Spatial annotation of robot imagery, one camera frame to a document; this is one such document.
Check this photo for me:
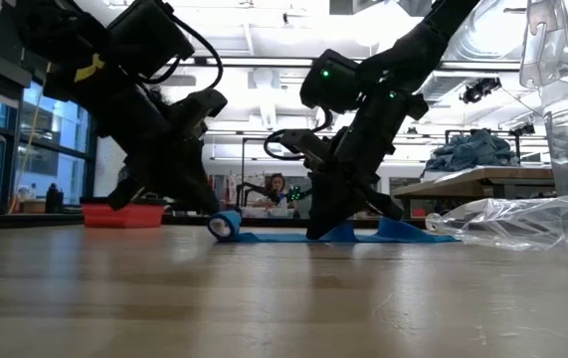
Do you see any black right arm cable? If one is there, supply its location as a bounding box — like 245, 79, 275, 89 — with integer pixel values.
263, 105, 335, 162

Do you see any thin yellow hanging cord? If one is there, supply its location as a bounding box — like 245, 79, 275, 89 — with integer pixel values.
8, 89, 47, 215

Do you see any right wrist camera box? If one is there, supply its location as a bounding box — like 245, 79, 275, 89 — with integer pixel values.
278, 127, 337, 173

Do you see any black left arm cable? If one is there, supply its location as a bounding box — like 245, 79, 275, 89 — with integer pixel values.
136, 2, 225, 91

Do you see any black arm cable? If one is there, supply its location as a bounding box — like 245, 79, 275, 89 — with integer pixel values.
263, 105, 335, 162
136, 2, 225, 91

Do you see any clear plastic container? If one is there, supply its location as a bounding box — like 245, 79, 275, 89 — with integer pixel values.
518, 0, 568, 201

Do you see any blue cloth pile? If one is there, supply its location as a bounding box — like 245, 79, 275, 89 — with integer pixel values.
424, 127, 521, 173

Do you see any red plastic bin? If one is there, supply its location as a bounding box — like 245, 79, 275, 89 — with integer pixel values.
80, 197, 167, 230

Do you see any blue elastic bandage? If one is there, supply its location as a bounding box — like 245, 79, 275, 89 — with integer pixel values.
207, 209, 460, 245

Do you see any black bottle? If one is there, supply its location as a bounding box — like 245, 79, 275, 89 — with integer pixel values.
45, 182, 65, 215

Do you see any person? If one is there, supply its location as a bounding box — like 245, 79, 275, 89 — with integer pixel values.
262, 172, 290, 211

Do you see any black ceiling spotlight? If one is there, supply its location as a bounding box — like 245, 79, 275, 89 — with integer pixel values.
459, 76, 502, 104

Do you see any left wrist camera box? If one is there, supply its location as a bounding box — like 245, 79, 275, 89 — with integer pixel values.
170, 88, 229, 138

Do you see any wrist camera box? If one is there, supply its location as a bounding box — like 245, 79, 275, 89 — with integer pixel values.
170, 88, 229, 138
278, 127, 337, 173

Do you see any clear plastic bag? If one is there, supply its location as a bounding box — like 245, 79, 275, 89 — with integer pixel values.
424, 194, 568, 253

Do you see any wooden workbench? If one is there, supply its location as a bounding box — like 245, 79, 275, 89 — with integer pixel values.
391, 165, 556, 220

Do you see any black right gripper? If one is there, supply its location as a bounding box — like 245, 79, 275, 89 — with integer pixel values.
304, 90, 430, 240

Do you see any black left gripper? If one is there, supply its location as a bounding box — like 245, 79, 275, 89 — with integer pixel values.
96, 87, 222, 217

